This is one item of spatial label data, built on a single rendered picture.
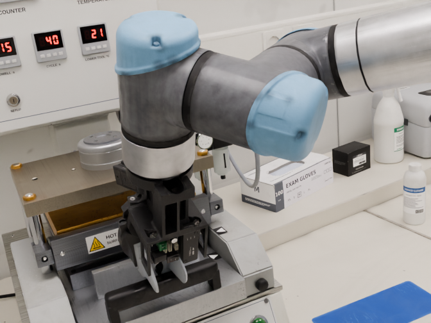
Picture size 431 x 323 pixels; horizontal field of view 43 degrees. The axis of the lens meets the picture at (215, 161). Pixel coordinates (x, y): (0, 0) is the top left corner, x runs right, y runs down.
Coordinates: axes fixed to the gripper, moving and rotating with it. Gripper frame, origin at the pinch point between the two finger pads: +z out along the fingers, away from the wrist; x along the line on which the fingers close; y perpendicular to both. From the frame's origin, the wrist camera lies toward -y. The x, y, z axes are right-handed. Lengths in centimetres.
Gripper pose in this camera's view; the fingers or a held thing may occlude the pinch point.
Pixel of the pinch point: (156, 272)
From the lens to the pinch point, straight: 72.8
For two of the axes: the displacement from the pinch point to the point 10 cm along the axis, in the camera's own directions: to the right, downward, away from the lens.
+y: 4.4, 5.6, -7.0
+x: 9.0, -2.4, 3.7
